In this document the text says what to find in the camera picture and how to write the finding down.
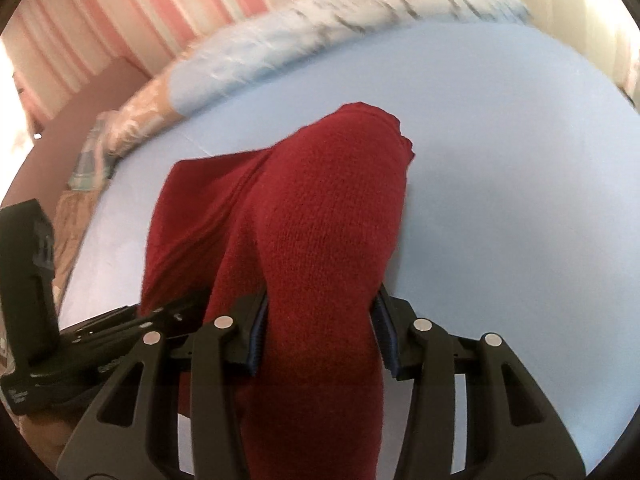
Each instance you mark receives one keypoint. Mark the brown headboard panel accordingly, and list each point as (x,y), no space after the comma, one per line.
(100,105)

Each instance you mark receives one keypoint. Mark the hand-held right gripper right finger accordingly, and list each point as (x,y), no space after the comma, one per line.
(386,332)

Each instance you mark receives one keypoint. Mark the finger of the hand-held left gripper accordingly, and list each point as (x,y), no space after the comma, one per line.
(180,317)

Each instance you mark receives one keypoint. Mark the red knit sweater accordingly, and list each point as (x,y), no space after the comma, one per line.
(310,210)

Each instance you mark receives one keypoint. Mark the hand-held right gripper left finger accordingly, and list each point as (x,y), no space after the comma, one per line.
(255,332)

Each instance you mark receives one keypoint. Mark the patterned blue and tan pillow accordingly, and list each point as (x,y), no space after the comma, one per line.
(240,72)

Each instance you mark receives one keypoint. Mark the plaid cloth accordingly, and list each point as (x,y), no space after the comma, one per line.
(92,155)

